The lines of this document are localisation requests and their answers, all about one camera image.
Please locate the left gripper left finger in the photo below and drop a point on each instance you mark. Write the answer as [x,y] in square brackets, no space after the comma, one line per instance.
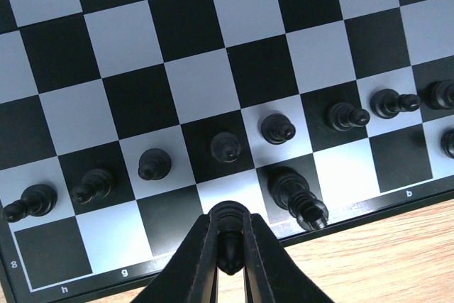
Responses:
[191,274]

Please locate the black and silver chessboard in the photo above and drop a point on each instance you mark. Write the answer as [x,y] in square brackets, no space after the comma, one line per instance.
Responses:
[89,84]

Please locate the black piece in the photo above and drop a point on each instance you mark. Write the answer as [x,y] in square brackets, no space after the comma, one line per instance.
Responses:
[344,116]
[225,147]
[290,191]
[230,257]
[447,143]
[95,184]
[154,164]
[439,95]

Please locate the black piece lowest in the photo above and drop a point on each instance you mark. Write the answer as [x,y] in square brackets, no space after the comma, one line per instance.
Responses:
[387,103]
[36,200]

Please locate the black pawn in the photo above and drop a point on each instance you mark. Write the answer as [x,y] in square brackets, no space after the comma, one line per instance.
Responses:
[277,129]

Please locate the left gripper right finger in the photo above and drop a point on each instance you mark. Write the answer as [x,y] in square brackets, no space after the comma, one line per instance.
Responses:
[270,273]

